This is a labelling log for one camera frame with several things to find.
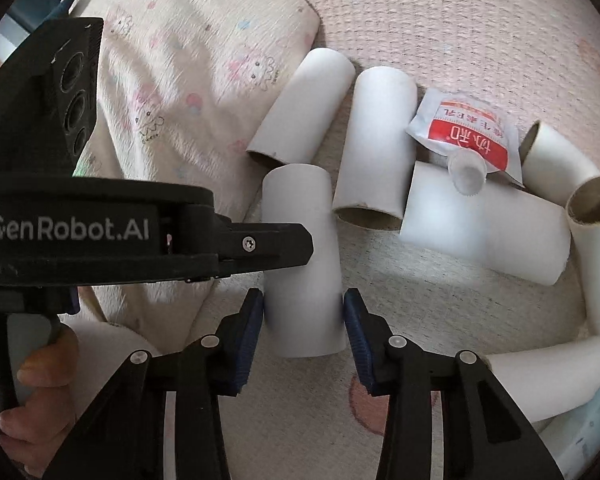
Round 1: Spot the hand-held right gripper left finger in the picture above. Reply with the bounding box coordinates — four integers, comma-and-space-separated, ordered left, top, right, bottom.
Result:
42, 287, 266, 480

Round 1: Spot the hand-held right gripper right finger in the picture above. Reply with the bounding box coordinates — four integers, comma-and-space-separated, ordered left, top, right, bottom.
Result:
342, 287, 566, 480

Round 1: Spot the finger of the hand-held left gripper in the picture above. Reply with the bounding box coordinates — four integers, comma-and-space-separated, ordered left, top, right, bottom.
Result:
214, 214, 315, 278

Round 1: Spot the white cardboard roll core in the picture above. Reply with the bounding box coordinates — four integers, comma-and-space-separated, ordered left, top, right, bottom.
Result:
261, 164, 349, 358

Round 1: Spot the person's left hand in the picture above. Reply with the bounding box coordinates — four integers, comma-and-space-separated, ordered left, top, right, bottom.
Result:
0, 329, 89, 480

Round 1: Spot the pile of white tubes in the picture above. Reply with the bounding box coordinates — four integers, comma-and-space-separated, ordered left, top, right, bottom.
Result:
246, 48, 600, 423

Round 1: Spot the pink printed pillow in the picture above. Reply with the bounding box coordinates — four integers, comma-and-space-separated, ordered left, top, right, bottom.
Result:
62, 0, 323, 333

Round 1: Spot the red white ointment tube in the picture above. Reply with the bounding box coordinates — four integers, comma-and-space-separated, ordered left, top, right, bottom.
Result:
405, 87, 526, 196

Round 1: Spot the blue and white tissue pack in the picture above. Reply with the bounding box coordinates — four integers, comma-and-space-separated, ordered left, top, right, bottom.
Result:
540, 370, 600, 480

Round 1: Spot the pink printed bed sheet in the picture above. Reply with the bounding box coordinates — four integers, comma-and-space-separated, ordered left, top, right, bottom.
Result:
70, 0, 600, 480

